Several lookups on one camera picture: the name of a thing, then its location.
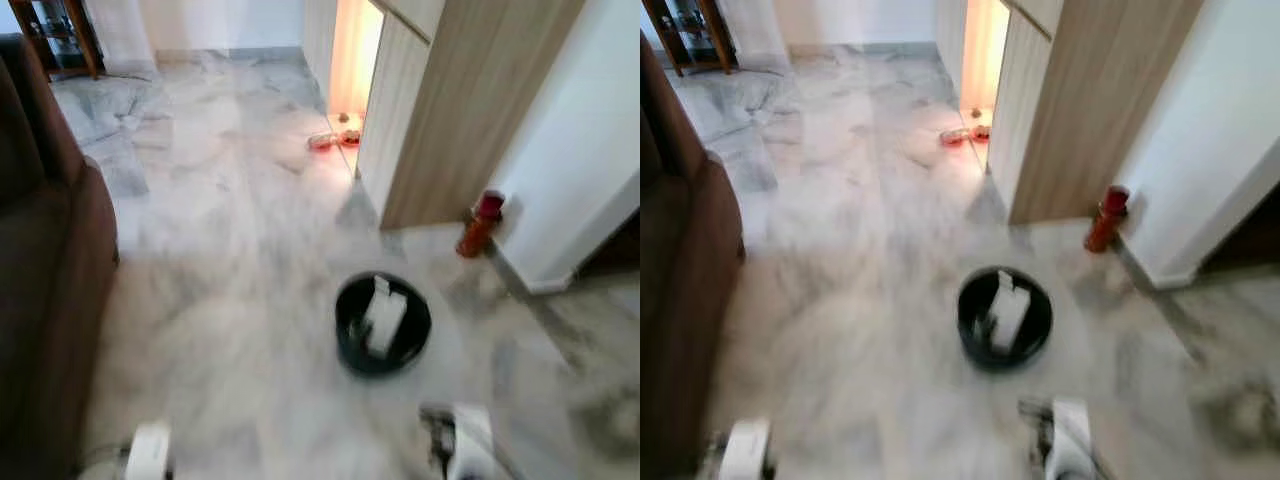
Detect red orange bottle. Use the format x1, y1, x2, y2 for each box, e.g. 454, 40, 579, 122
1084, 184, 1132, 254
456, 189, 505, 260

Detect brown fabric sofa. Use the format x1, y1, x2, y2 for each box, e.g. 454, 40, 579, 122
0, 35, 120, 480
640, 35, 747, 480

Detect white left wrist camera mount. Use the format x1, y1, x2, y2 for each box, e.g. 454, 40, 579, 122
124, 421, 174, 480
719, 417, 777, 480

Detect black round bucket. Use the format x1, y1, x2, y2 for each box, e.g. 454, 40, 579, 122
956, 265, 1054, 372
334, 271, 434, 379

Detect dark wooden stairs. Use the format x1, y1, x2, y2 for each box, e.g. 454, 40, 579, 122
1198, 183, 1280, 278
574, 208, 641, 282

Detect light wood cupboard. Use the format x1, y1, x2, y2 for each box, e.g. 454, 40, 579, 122
300, 0, 587, 232
934, 0, 1207, 227

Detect wooden glass display cabinet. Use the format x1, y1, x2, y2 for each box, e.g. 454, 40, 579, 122
8, 0, 103, 81
643, 0, 739, 77

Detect white crumpled paper piece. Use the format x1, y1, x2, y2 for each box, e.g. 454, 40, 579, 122
363, 277, 409, 358
990, 272, 1033, 353

